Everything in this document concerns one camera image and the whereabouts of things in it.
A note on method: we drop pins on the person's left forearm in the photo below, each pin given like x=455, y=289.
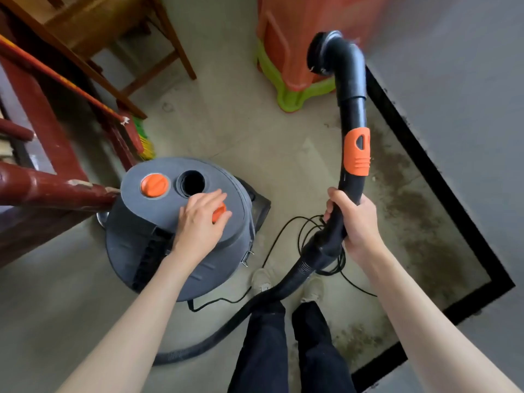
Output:
x=131, y=331

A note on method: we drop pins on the person's right hand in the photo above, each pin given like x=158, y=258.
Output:
x=362, y=231

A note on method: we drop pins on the person's black trousers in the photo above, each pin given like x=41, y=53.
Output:
x=262, y=356

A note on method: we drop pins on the dark red wooden railing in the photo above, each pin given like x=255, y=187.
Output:
x=41, y=188

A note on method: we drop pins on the wooden chair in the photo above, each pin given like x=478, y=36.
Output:
x=90, y=20

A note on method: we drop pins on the person's right forearm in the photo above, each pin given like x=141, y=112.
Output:
x=434, y=331

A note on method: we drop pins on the grey shoe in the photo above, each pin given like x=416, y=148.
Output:
x=262, y=280
x=312, y=289

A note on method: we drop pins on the tiled floor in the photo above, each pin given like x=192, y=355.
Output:
x=246, y=135

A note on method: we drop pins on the grey vacuum cleaner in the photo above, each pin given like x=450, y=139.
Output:
x=139, y=241

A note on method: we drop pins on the person's left hand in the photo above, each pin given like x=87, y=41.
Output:
x=196, y=231

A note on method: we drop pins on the brown sawdust dirt patch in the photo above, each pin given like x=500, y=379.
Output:
x=426, y=258

